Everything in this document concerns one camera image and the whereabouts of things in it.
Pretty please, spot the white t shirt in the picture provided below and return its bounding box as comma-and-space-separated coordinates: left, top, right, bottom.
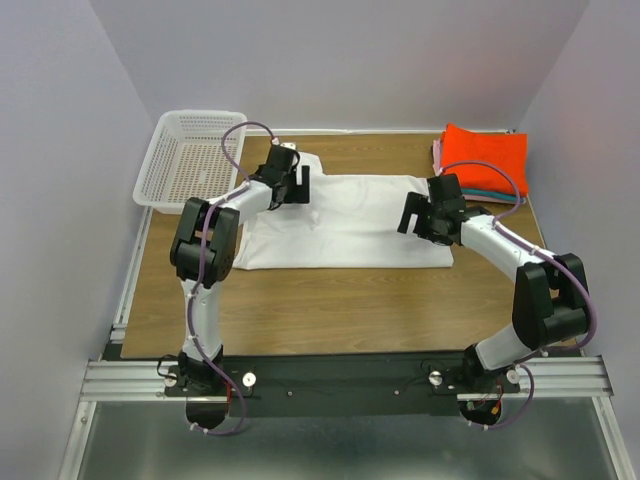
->
234, 153, 454, 270

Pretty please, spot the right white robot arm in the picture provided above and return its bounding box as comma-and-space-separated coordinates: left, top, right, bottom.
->
397, 174, 597, 392

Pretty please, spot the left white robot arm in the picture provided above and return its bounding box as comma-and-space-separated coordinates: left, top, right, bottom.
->
170, 144, 310, 395

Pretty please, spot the teal folded t shirt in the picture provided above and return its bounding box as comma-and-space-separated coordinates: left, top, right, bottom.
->
462, 188, 526, 205

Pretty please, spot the white plastic laundry basket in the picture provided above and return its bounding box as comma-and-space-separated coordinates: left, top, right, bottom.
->
133, 109, 247, 214

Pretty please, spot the orange folded t shirt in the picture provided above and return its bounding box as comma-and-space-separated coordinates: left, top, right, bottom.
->
440, 124, 529, 196

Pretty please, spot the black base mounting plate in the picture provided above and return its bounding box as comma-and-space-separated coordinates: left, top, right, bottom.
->
156, 350, 520, 420

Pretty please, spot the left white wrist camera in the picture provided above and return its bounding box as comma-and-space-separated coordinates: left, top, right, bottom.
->
271, 138, 298, 151

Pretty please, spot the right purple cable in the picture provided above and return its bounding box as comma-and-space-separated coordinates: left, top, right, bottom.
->
437, 159, 597, 432

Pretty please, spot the aluminium frame rail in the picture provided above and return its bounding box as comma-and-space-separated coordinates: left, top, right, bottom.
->
80, 356, 613, 403

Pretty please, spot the left aluminium side rail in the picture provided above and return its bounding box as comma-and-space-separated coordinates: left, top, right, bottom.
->
109, 207, 153, 344

